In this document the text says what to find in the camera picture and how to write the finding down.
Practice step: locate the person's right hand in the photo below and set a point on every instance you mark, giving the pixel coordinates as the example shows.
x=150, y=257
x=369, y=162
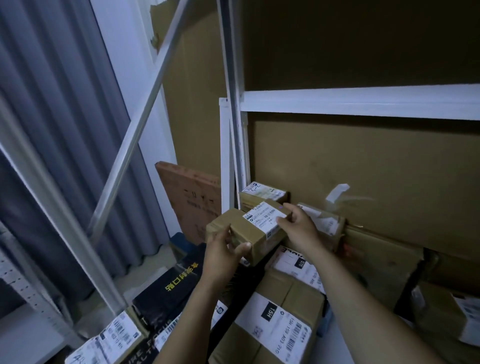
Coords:
x=302, y=230

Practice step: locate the person's left hand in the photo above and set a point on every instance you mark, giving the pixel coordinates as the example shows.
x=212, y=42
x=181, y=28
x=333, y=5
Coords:
x=219, y=260

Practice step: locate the person's right thumb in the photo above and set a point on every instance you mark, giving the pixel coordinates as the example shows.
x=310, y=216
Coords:
x=285, y=222

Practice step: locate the person's left thumb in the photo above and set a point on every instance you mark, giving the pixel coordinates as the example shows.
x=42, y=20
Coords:
x=242, y=248

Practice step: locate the small labelled cardboard parcel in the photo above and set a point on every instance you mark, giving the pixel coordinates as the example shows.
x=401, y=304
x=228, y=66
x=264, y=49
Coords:
x=255, y=228

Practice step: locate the person's left forearm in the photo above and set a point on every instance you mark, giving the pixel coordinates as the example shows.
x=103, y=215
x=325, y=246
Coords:
x=195, y=322

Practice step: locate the person's right forearm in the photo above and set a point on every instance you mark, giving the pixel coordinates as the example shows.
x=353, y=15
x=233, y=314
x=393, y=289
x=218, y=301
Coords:
x=360, y=311

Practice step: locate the small cardboard parcel scribbled label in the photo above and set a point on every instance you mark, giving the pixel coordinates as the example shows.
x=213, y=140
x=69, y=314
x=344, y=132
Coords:
x=264, y=191

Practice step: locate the taped cardboard parcel white label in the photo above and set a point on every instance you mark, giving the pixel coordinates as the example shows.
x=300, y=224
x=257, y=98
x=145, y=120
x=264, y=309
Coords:
x=328, y=223

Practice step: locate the cardboard parcel black-patch label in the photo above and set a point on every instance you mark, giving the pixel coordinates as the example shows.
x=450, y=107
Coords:
x=298, y=268

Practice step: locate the white tape strip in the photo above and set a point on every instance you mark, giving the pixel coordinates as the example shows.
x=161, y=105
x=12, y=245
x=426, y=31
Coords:
x=336, y=192

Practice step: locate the reddish brown printed cardboard board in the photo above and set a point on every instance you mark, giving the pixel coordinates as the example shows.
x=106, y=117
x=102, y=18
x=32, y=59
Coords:
x=195, y=195

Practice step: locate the black box yellow print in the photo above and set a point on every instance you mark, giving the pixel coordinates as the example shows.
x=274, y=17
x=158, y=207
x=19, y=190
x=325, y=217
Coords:
x=172, y=288

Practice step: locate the large cardboard parcel white label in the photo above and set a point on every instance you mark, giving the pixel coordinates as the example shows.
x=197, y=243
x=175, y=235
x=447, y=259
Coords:
x=273, y=322

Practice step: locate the black box white lettering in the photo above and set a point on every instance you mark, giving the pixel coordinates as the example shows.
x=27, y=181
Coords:
x=176, y=330

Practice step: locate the big plain cardboard box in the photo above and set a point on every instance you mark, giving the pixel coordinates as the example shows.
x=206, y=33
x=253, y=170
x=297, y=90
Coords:
x=382, y=262

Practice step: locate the white metal shelf rack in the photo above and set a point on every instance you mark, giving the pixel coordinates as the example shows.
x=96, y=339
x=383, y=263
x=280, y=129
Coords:
x=360, y=102

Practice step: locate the cardboard parcel barcode label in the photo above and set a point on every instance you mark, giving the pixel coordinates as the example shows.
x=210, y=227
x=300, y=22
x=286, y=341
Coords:
x=112, y=337

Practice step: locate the slanted white metal bar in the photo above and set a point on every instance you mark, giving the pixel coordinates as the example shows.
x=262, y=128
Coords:
x=131, y=135

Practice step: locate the dim cardboard parcel white label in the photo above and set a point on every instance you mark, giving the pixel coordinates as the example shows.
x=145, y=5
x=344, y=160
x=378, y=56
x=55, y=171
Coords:
x=450, y=311

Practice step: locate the grey curtain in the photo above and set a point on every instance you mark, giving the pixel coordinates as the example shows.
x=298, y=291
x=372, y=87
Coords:
x=60, y=150

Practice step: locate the white perforated shelf upright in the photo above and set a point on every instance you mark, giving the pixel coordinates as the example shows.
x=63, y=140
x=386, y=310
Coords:
x=33, y=296

